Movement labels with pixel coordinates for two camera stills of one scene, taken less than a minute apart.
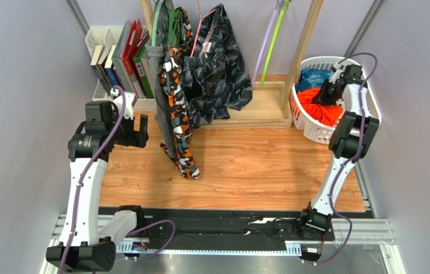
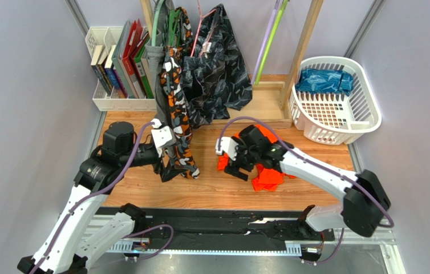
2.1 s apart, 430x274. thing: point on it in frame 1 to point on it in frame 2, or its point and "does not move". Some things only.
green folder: [138, 58] does not move
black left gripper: [137, 138] to [166, 173]
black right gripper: [328, 92] to [240, 154]
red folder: [135, 32] does not move
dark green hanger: [174, 27] does not move
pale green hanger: [154, 24] does not move
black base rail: [217, 229] does not move
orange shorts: [329, 115] to [264, 178]
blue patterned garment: [310, 78] does not move
